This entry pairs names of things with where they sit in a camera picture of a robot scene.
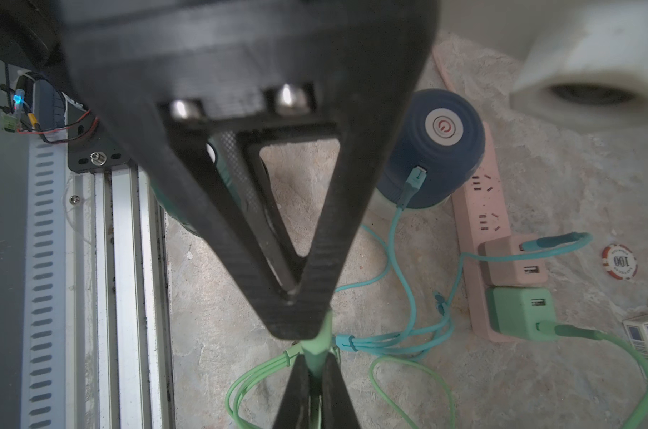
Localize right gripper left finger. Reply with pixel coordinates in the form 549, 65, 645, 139
272, 356, 310, 429

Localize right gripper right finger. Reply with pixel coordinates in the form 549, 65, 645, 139
321, 353, 361, 429

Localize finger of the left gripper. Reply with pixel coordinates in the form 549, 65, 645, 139
211, 132, 306, 290
60, 1, 439, 340

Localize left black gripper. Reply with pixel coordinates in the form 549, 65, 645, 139
0, 0, 72, 91

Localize green cordless meat grinder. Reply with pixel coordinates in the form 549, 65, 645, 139
150, 138, 243, 237

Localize light green charging cable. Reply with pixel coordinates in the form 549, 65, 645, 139
226, 307, 648, 429

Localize teal charging cable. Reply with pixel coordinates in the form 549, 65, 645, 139
331, 165, 594, 360

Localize green USB charger adapter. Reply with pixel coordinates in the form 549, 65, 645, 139
486, 287, 557, 341

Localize blue cordless meat grinder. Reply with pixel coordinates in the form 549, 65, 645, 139
377, 89, 486, 209

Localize pink USB charger adapter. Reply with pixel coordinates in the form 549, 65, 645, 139
478, 234, 549, 288

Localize pink power strip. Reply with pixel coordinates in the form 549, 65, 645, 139
433, 47, 518, 344

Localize left controller board green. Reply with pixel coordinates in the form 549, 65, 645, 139
0, 63, 100, 146

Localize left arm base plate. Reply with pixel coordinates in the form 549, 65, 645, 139
66, 103, 134, 173

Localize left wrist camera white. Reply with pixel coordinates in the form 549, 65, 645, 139
510, 1, 648, 133

